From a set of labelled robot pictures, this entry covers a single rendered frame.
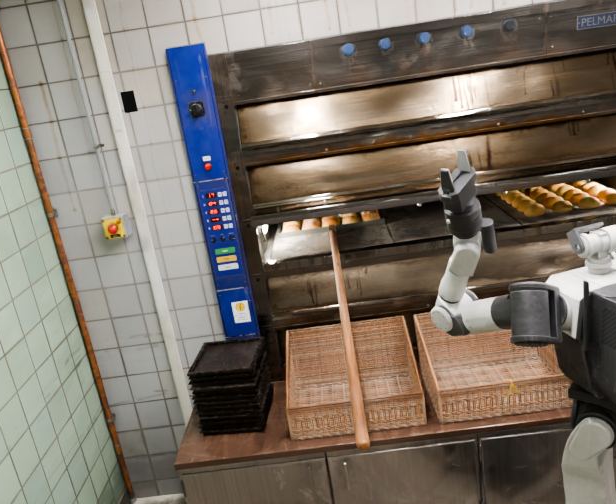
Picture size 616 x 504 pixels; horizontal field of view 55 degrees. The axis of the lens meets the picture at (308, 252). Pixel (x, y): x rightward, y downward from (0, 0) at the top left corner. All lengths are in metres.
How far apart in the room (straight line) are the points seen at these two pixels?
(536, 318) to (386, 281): 1.30
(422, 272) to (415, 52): 0.96
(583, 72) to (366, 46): 0.90
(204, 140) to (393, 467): 1.55
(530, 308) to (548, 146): 1.32
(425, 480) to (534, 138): 1.49
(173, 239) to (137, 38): 0.85
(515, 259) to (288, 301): 1.05
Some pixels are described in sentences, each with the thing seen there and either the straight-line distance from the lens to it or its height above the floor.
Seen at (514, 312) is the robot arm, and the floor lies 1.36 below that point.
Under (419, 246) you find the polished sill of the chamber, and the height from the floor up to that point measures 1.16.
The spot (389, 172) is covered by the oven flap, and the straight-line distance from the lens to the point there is 2.57.
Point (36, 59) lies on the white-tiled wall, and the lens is 2.76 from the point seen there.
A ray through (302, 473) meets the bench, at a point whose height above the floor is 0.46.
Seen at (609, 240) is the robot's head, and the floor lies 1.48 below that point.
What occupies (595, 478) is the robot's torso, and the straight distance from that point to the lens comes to 1.93.
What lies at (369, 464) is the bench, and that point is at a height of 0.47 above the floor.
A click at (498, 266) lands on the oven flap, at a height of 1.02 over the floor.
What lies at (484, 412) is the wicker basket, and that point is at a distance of 2.51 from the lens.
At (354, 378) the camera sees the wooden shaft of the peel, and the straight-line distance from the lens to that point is 1.60.
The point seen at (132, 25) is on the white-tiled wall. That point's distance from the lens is 2.62.
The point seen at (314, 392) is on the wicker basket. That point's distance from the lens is 2.76.
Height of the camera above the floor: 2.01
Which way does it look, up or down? 18 degrees down
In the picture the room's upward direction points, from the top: 9 degrees counter-clockwise
